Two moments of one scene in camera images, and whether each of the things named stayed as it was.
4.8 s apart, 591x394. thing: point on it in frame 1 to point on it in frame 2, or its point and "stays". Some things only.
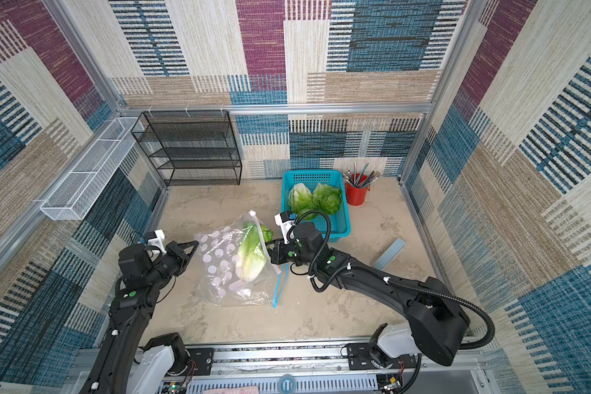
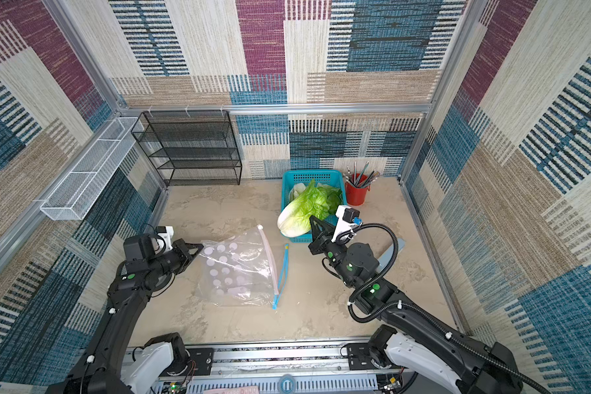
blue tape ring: x=286 y=383 stays
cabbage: x=252 y=256 to x=295 y=218
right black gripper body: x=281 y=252 to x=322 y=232
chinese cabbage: x=327 y=198 stays
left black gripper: x=182 y=258 stays
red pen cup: x=356 y=193 stays
